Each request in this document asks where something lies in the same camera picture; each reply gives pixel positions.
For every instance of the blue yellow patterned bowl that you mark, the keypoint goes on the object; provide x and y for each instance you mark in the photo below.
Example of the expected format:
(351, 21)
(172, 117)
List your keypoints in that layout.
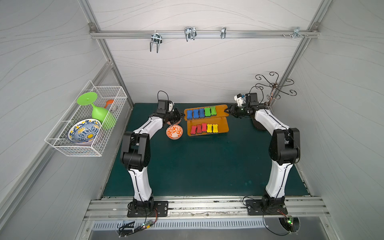
(84, 132)

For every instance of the orange two-tier shelf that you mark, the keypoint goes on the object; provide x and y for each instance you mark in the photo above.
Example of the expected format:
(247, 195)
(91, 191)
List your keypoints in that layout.
(220, 119)

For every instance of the aluminium crossbar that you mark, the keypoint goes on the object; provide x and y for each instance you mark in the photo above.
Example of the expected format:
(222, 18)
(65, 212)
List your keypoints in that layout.
(201, 34)

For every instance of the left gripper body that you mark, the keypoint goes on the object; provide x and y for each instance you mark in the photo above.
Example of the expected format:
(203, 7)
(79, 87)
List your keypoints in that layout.
(173, 117)

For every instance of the yellow eraser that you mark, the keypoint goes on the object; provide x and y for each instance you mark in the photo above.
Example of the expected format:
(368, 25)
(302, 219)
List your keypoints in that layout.
(215, 128)
(209, 128)

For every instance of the white wire basket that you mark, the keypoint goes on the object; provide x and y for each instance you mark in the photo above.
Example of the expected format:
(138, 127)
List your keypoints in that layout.
(58, 137)

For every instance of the double metal hook left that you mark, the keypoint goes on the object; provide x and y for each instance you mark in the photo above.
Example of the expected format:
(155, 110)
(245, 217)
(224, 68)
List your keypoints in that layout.
(156, 40)

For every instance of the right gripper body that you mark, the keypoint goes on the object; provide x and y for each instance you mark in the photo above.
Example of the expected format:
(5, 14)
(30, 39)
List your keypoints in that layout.
(236, 110)

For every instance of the blue eraser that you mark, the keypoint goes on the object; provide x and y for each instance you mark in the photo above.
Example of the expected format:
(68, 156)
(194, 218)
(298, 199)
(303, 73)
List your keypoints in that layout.
(201, 113)
(196, 113)
(190, 114)

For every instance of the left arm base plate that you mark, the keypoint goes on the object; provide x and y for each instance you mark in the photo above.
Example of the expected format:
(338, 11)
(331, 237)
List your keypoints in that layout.
(138, 209)

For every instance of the double metal hook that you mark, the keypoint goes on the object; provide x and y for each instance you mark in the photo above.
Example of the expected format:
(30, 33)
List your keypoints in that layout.
(190, 33)
(156, 40)

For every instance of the green plastic goblet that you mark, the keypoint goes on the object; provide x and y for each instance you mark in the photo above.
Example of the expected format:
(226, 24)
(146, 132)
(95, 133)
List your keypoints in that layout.
(107, 120)

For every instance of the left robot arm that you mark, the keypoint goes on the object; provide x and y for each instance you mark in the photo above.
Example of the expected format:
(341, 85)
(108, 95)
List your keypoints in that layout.
(136, 155)

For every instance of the orange item in basket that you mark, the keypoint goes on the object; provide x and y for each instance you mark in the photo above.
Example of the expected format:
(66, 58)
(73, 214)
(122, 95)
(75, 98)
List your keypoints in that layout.
(108, 102)

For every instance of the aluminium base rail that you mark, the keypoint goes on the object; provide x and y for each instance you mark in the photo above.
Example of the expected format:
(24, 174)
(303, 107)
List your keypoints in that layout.
(203, 207)

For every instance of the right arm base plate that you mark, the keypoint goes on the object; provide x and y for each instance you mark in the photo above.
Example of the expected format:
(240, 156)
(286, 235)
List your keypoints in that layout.
(265, 207)

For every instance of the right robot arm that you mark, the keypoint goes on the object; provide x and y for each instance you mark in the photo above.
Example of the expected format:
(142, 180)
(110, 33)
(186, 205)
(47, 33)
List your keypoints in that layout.
(284, 151)

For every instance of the double metal hook middle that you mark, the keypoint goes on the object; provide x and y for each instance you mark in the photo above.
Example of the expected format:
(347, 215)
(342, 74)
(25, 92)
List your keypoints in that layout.
(190, 33)

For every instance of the red eraser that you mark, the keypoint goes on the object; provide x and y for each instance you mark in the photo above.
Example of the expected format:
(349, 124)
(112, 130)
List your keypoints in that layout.
(204, 127)
(199, 129)
(193, 130)

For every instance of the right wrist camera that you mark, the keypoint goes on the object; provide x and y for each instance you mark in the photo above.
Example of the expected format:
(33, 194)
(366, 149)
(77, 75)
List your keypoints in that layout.
(250, 99)

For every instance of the orange patterned bowl front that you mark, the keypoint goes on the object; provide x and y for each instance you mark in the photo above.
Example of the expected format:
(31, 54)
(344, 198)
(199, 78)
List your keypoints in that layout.
(174, 132)

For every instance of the green eraser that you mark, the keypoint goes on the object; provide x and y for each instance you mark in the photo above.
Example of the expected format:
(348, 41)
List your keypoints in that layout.
(213, 110)
(207, 112)

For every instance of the single metal hook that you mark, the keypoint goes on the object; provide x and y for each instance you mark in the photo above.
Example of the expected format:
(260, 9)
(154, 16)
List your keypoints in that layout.
(223, 32)

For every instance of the metal jewelry stand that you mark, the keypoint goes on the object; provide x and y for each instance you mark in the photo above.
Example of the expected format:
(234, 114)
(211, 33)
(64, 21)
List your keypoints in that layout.
(274, 96)

